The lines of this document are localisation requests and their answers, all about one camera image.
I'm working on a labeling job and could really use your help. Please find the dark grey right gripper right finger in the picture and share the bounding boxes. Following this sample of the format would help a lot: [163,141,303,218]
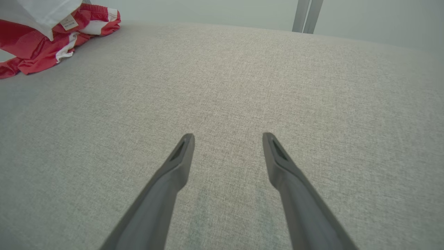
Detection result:
[262,132,358,250]

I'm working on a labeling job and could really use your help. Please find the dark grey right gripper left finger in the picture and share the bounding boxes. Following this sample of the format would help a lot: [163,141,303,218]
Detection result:
[100,133,195,250]

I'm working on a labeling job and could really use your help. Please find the red shorts with white stripes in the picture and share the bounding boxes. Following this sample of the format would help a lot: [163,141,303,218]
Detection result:
[0,3,122,80]

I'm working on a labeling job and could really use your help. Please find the red t-shirt with white sleeves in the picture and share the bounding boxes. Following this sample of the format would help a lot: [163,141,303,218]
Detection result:
[0,0,84,41]

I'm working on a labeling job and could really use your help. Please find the grey metal upright post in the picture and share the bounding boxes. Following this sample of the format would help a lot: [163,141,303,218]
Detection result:
[292,0,310,33]
[303,0,324,34]

